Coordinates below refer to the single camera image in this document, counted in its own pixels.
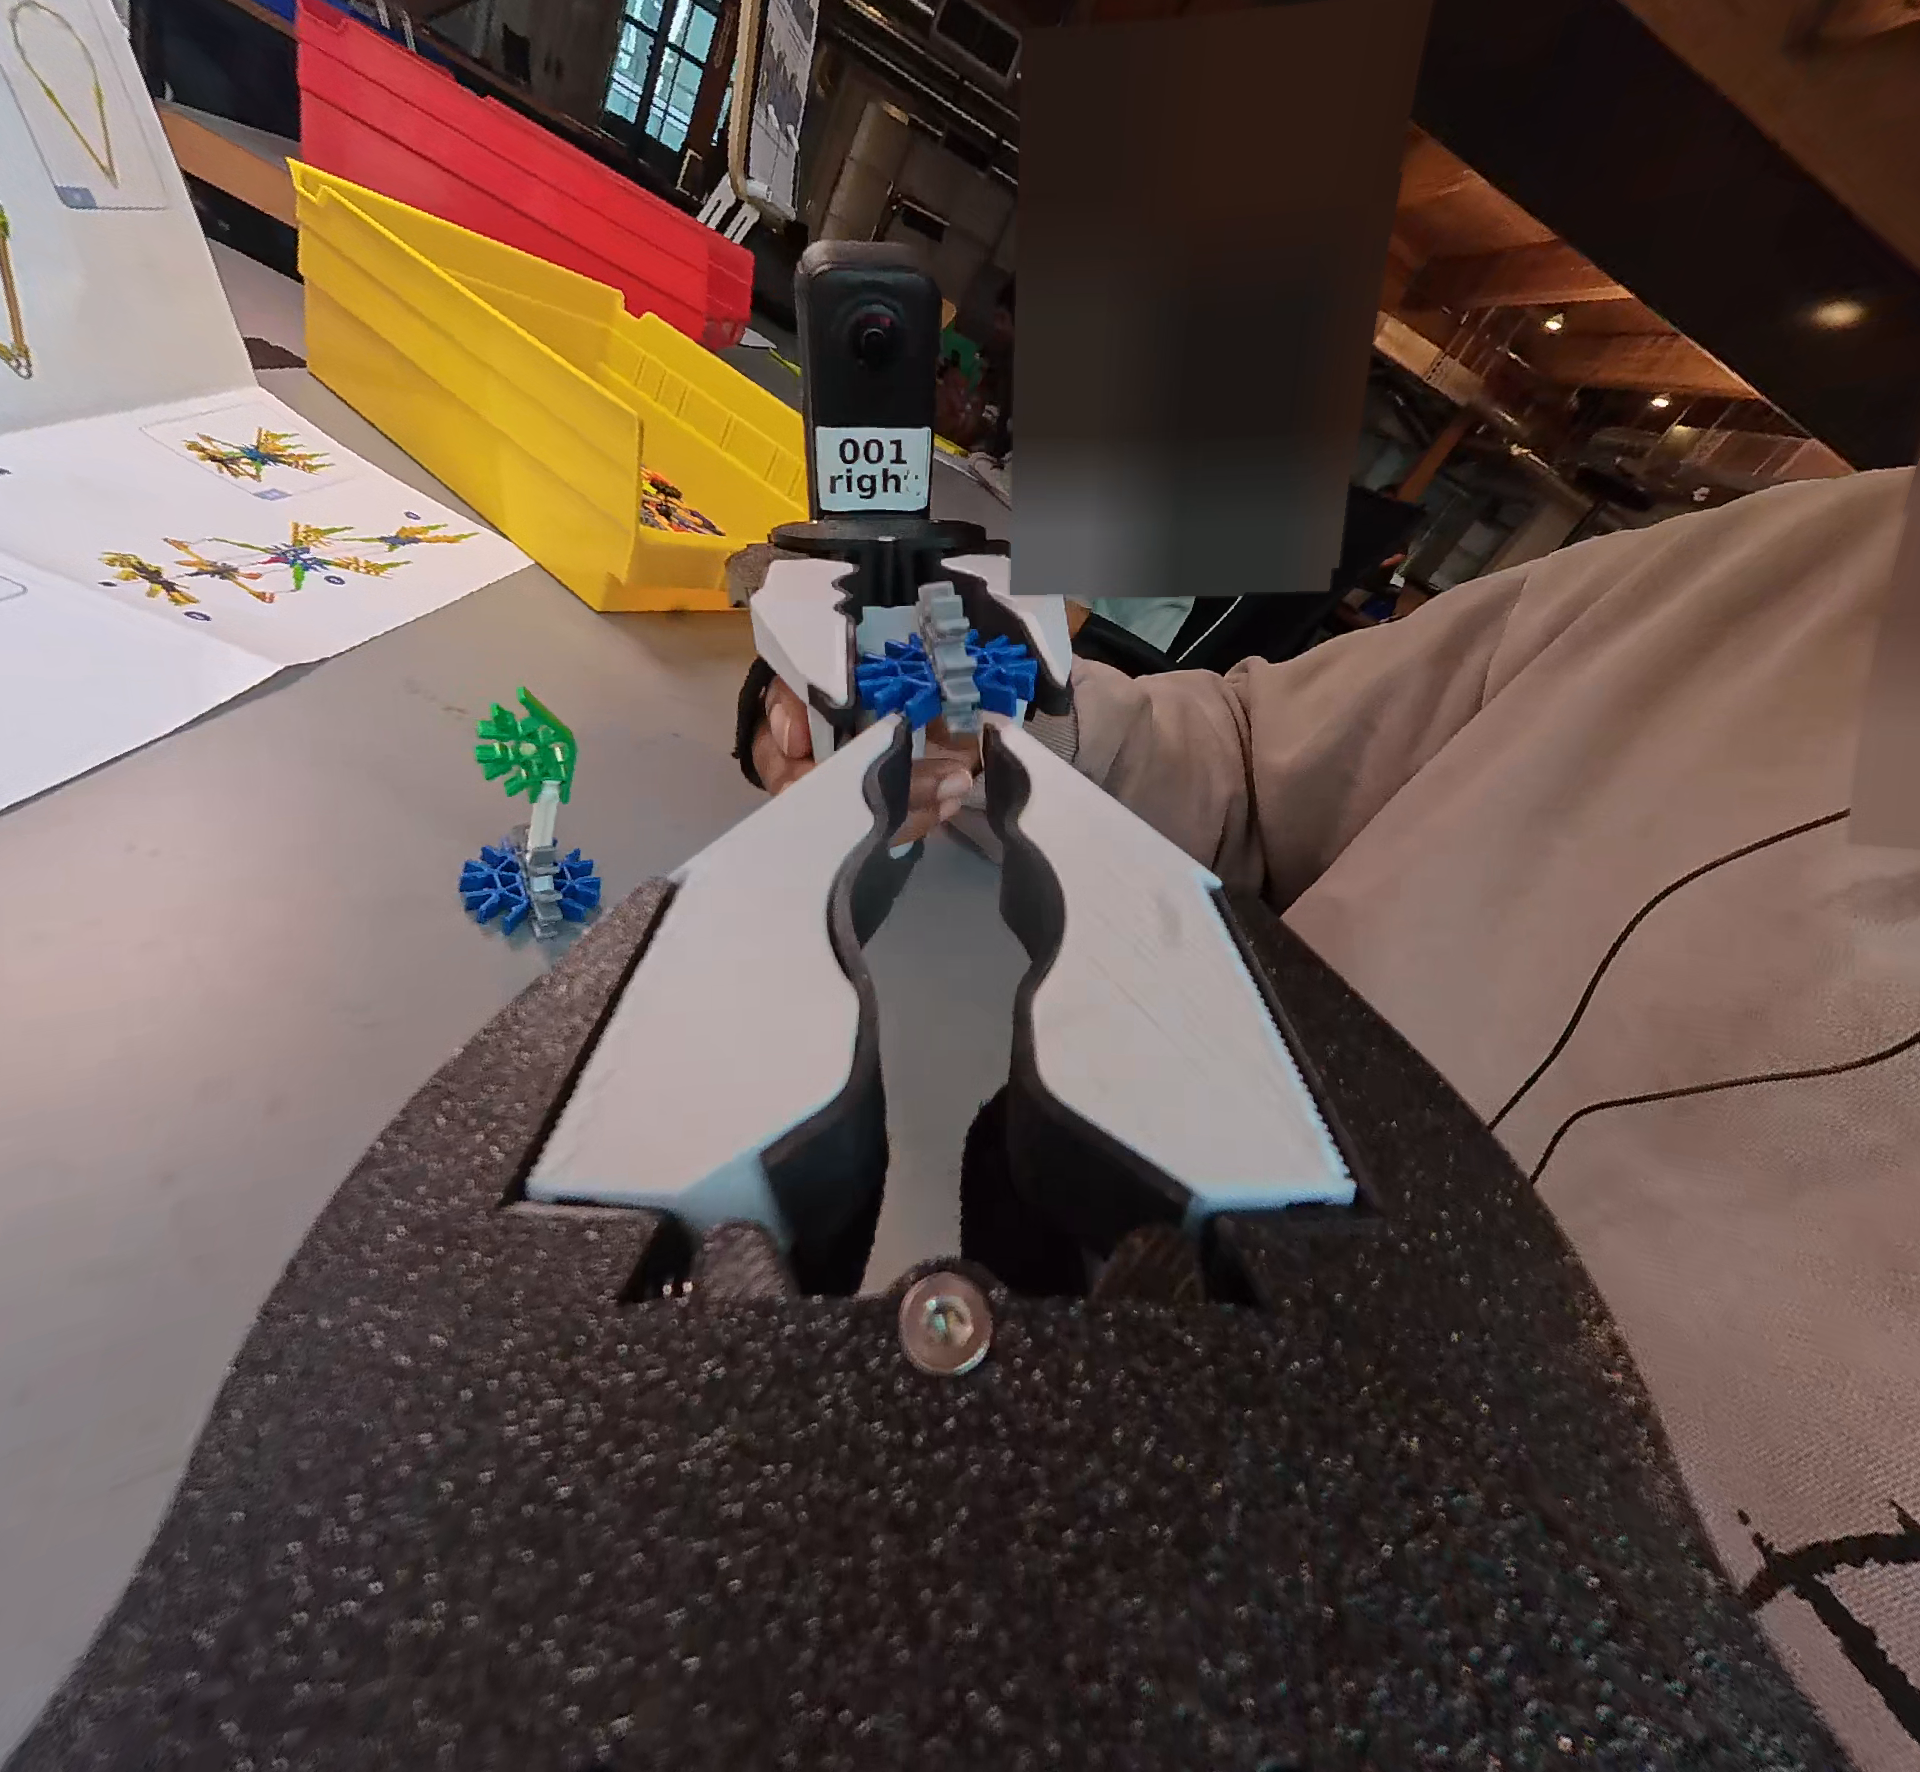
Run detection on person's right forearm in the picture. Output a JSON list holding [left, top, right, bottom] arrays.
[[1037, 469, 1920, 903]]

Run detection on grey desk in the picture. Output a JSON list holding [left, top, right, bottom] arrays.
[[0, 240, 1264, 1714]]

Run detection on blue snowflake toy connector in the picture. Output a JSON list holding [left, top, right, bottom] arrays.
[[456, 841, 608, 942]]

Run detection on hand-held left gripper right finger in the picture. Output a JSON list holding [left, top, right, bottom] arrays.
[[968, 722, 1363, 1228]]

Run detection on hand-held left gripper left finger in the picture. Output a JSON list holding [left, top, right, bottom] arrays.
[[520, 722, 935, 1228]]

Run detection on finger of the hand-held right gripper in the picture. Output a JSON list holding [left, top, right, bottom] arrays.
[[968, 581, 1060, 730], [741, 562, 876, 730]]

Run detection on printed instruction sheet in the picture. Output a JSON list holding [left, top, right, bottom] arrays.
[[0, 0, 539, 814]]

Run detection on green toy connector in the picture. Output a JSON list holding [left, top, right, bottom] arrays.
[[472, 692, 586, 809]]

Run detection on person's right hand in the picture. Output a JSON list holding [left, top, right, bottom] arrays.
[[746, 670, 829, 802]]

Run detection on yellow plastic bin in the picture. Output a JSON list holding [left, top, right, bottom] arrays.
[[289, 159, 816, 614]]

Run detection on red plastic bins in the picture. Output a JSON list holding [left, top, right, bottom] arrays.
[[292, 0, 757, 352]]

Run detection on grey toy connector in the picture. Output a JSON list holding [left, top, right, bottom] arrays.
[[914, 579, 983, 677]]

